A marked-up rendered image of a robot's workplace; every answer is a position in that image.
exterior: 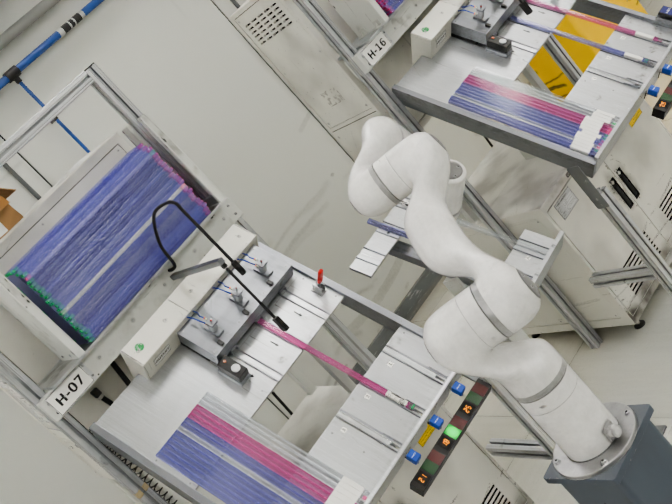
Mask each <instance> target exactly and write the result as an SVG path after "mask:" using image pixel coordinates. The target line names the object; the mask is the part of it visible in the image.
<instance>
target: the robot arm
mask: <svg viewBox="0 0 672 504"><path fill-rule="evenodd" d="M361 138H362V149H361V151H360V153H359V155H358V157H357V159H356V161H355V163H354V165H353V167H352V170H351V173H350V176H349V181H348V197H349V200H350V203H351V205H352V206H353V208H354V209H355V210H356V211H357V212H358V213H359V214H361V215H364V216H367V217H377V216H380V215H382V214H384V213H386V212H388V211H389V210H391V209H392V208H393V207H395V206H396V205H397V204H398V203H400V202H401V201H402V200H403V199H405V198H406V197H407V196H409V195H410V194H411V193H412V195H411V199H410V202H409V204H408V207H407V210H406V214H405V218H404V227H405V232H406V235H407V237H408V239H409V241H410V242H411V244H412V246H413V248H414V249H415V251H416V253H417V254H418V256H419V257H420V259H421V260H422V261H423V263H424V264H425V265H426V266H427V267H428V268H430V269H431V270H432V271H434V272H436V273H438V274H441V275H444V276H449V277H473V278H474V279H475V281H474V283H473V284H471V285H470V286H468V287H467V288H466V289H464V290H463V291H462V292H460V293H459V294H458V295H456V296H455V297H454V298H452V299H451V300H450V301H448V302H447V303H446V304H444V305H443V306H442V307H440V308H439V309H438V310H437V311H436V312H434V313H433V314H432V315H431V316H430V317H429V319H428V320H427V321H426V323H425V326H424V330H423V340H424V344H425V347H426V349H427V352H428V353H429V354H430V355H431V357H432V358H433V359H434V361H435V362H436V363H438V364H439V365H441V366H442V367H444V368H446V369H448V370H450V371H453V372H456V373H459V374H463V375H469V376H475V377H482V378H488V379H492V380H495V381H497V382H499V383H500V384H502V385H503V386H504V387H505V388H506V389H507V390H508V391H509V392H510V393H511V394H512V395H513V396H514V398H515V399H516V400H517V401H518V402H519V403H520V404H521V405H522V406H523V407H524V408H525V410H526V411H527V412H528V413H529V414H530V415H531V416H532V417H533V418H534V420H535V421H536V422H537V423H538V424H539V425H540V426H541V427H542V428H543V429H544V431H545V432H546V433H547V434H548V435H549V436H550V437H551V438H552V439H553V440H554V442H555V443H556V444H555V446H554V450H553V457H552V458H553V464H554V467H555V469H556V470H557V471H558V472H559V473H560V474H561V475H562V476H563V477H565V478H567V479H570V480H584V479H589V478H592V477H595V476H597V475H599V474H601V473H603V472H605V471H606V470H608V469H609V468H611V467H612V466H614V465H615V464H616V463H617V462H618V461H619V460H620V459H621V458H622V457H623V456H624V455H625V454H626V452H627V451H628V450H629V448H630V447H631V445H632V443H633V441H634V439H635V436H636V434H637V428H638V421H637V417H636V415H635V413H634V412H633V410H632V409H631V408H630V407H629V406H627V405H626V404H624V403H620V402H606V403H602V402H601V401H600V400H599V399H598V398H597V396H596V395H595V394H594V393H593V392H592V391H591V390H590V388H589V387H588V386H587V385H586V384H585V383H584V381H583V380H582V379H581V378H580V377H579V376H578V375H577V373H576V372H575V371H574V370H573V369H572V368H571V367H570V365H569V364H568V363H567V362H566V361H565V360H564V359H563V358H562V356H561V355H560V354H559V353H558V352H557V351H556V350H555V348H554V347H553V346H552V345H551V344H549V343H548V342H547V341H545V340H543V339H539V338H533V339H525V340H519V341H512V342H503V341H504V340H506V339H507V338H509V337H510V336H511V335H513V334H514V333H516V332H517V331H519V330H520V329H521V328H523V327H524V326H525V325H527V324H528V323H529V322H530V321H531V320H532V319H533V318H534V317H535V316H536V314H537V313H538V311H539V308H540V305H541V297H540V292H539V290H538V288H537V286H536V285H535V283H534V282H533V281H532V280H531V279H530V278H529V277H528V276H527V275H526V274H524V273H523V272H522V271H521V270H519V269H517V268H515V267H514V266H512V265H510V264H508V263H506V262H504V261H502V260H499V259H497V258H495V257H493V256H491V255H489V254H487V253H485V252H484V251H482V250H481V249H479V248H478V247H477V246H475V245H474V244H473V243H472V242H471V241H470V240H469V238H468V237H467V236H466V235H465V234H464V232H463V231H462V229H461V228H460V226H459V225H458V223H457V222H456V219H457V218H458V217H459V215H460V212H461V209H462V207H461V206H462V199H463V193H464V187H465V181H466V175H467V172H466V168H465V167H464V165H463V164H461V163H460V162H458V161H456V160H452V159H449V155H448V152H447V150H446V147H445V146H444V145H443V144H442V142H441V141H440V140H439V139H438V138H436V137H435V136H434V135H432V134H429V133H426V132H417V133H413V134H410V133H409V132H408V131H406V130H405V129H404V128H403V127H402V126H400V125H399V124H398V123H397V122H395V121H394V120H392V119H390V118H388V117H384V116H376V117H373V118H370V119H369V120H368V121H367V122H366V123H365V124H364V126H363V128H362V133H361ZM502 342H503V343H502Z"/></svg>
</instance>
